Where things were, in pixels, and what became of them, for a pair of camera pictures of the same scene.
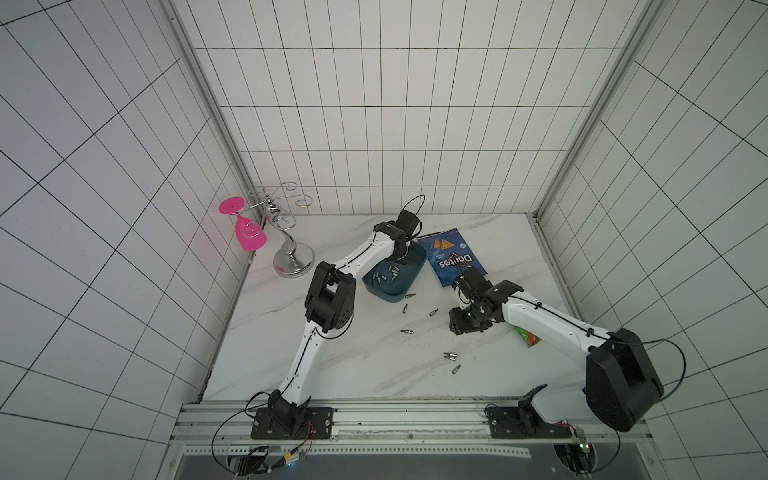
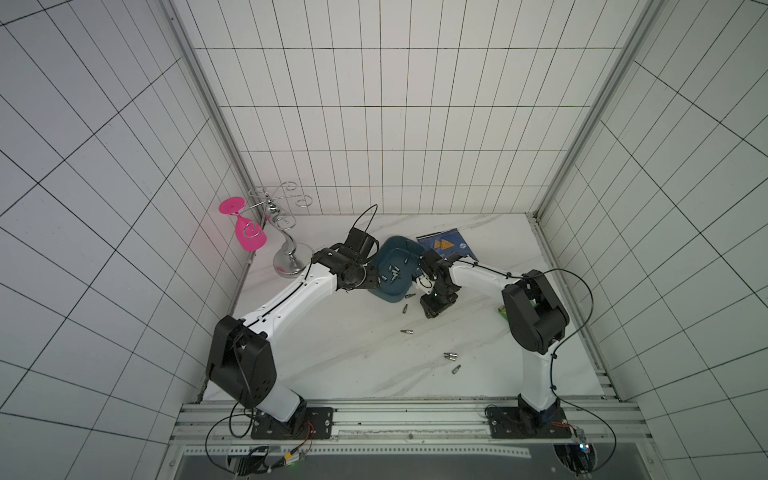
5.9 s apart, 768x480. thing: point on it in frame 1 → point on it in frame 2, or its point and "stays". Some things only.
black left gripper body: x=401 y=254 → x=366 y=278
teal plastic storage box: x=392 y=280 stays
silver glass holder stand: x=256 y=216 stays
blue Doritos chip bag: x=450 y=255 stays
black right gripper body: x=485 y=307 → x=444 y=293
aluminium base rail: x=378 y=429 stays
